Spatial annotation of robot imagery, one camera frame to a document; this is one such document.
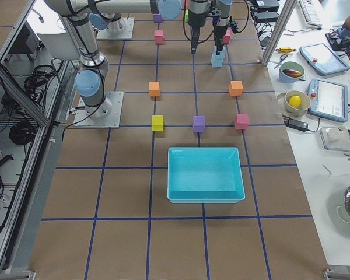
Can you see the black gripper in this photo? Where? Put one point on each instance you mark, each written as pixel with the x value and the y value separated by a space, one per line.
pixel 197 17
pixel 219 37

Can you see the light blue foam block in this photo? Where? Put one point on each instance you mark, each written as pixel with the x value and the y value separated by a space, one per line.
pixel 218 54

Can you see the light blue foam block carried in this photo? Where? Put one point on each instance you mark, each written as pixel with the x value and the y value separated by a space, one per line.
pixel 217 61

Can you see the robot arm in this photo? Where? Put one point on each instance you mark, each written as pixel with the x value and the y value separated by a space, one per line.
pixel 90 82
pixel 111 21

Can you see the pink foam block window side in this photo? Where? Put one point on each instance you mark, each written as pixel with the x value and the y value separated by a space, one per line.
pixel 227 37

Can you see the green foam block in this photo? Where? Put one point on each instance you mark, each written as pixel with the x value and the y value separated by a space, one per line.
pixel 186 14

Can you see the dark pink foam block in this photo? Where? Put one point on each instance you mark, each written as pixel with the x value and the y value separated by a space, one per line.
pixel 159 37

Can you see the purple foam block near pink bin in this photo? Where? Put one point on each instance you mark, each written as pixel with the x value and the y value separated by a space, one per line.
pixel 157 18

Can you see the orange foam block window side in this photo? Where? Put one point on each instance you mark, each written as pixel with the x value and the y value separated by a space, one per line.
pixel 235 88

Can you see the black power adapter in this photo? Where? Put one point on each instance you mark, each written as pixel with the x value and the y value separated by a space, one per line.
pixel 264 11

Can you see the brass cylinder tool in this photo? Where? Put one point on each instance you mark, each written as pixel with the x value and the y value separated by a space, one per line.
pixel 285 50

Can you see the light blue bowl with fruit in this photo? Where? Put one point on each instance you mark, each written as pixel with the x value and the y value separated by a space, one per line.
pixel 290 72

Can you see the pink foam block far right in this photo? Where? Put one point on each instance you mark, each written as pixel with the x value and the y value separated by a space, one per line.
pixel 241 121

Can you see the purple foam block near cyan bin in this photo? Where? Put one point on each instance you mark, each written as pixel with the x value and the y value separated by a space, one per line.
pixel 198 123

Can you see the white keyboard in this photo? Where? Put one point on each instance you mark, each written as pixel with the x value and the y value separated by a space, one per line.
pixel 309 14

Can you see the yellow foam block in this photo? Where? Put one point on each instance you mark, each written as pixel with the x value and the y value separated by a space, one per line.
pixel 157 123

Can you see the beige bowl with lemon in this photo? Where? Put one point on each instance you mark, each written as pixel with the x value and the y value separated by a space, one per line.
pixel 293 103

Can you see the teach pendant far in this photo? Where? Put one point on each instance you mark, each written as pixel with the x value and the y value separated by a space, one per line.
pixel 323 59

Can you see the teach pendant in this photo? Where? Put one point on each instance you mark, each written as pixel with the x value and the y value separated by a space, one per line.
pixel 328 100
pixel 323 59

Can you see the black laptop charger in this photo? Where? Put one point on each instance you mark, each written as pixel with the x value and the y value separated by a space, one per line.
pixel 296 124

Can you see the teach pendant near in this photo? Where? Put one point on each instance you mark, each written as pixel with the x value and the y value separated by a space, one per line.
pixel 328 100

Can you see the cyan plastic bin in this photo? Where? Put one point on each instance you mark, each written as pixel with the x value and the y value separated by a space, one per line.
pixel 204 175

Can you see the digital kitchen scale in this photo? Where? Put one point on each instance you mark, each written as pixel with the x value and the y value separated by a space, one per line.
pixel 335 138

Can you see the black handled scissors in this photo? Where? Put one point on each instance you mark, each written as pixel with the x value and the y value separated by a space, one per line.
pixel 281 60

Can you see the aluminium frame post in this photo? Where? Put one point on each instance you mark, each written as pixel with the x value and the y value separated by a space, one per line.
pixel 283 19

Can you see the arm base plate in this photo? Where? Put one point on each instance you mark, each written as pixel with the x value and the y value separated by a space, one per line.
pixel 118 30
pixel 107 116

